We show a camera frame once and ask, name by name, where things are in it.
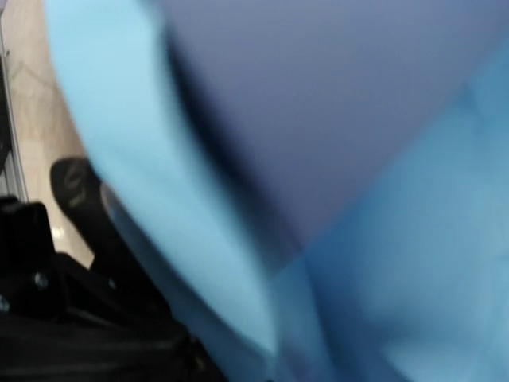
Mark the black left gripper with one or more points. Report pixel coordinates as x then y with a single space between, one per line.
62 322

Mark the blue wrapping paper sheet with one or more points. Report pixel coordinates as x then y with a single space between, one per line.
318 188

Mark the black printed ribbon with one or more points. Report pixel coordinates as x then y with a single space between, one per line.
77 190

